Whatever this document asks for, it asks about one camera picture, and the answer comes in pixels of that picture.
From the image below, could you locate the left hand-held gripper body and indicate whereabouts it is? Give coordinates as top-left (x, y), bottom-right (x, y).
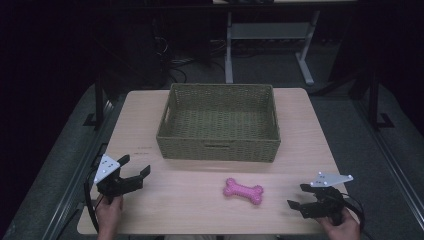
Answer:
top-left (93, 153), bottom-right (135, 204)

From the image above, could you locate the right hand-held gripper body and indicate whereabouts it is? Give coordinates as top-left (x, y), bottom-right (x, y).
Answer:
top-left (309, 171), bottom-right (354, 225)

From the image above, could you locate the pink rubber bone toy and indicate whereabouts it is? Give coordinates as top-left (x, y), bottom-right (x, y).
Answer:
top-left (222, 177), bottom-right (265, 206)

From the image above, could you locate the green woven basket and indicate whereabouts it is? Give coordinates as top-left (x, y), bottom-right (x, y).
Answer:
top-left (155, 82), bottom-right (282, 164)

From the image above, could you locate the person's right hand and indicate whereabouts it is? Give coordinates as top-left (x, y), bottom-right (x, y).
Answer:
top-left (316, 208), bottom-right (362, 240)

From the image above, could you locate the person's left hand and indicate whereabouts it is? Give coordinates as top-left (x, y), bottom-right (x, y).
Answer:
top-left (94, 195), bottom-right (125, 240)

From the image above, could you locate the black metal stand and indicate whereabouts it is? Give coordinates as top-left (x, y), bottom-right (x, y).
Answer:
top-left (82, 73), bottom-right (112, 130)
top-left (365, 65), bottom-right (395, 131)

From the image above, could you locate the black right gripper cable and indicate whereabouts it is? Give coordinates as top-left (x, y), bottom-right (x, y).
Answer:
top-left (342, 192), bottom-right (375, 240)

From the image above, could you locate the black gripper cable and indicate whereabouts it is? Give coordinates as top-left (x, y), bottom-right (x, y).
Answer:
top-left (342, 192), bottom-right (375, 240)
top-left (83, 165), bottom-right (101, 234)

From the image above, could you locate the aluminium floor rail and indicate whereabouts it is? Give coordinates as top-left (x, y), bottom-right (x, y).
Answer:
top-left (41, 99), bottom-right (116, 240)
top-left (352, 99), bottom-right (424, 232)

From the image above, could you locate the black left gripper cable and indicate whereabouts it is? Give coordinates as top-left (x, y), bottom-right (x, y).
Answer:
top-left (83, 165), bottom-right (101, 234)

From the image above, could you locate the black floor cable bundle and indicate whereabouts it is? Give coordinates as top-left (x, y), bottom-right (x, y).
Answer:
top-left (153, 35), bottom-right (228, 84)

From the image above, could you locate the white metal desk frame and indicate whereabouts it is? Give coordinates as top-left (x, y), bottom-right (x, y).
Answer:
top-left (224, 9), bottom-right (322, 86)

